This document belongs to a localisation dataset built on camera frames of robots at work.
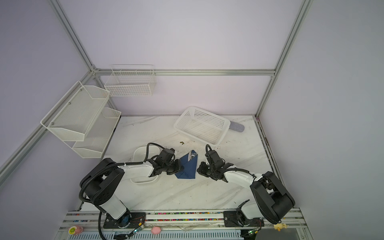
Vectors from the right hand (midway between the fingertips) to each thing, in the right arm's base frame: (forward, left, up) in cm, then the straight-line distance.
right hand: (195, 170), depth 86 cm
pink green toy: (-30, +54, +2) cm, 62 cm away
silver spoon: (+13, +2, -3) cm, 13 cm away
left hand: (+2, +7, -2) cm, 8 cm away
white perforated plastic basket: (+39, -7, -4) cm, 40 cm away
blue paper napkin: (+3, +4, -3) cm, 6 cm away
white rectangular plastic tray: (+11, +37, -2) cm, 39 cm away
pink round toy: (-29, +18, -2) cm, 35 cm away
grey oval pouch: (+36, -30, -3) cm, 47 cm away
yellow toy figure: (-27, -40, 0) cm, 48 cm away
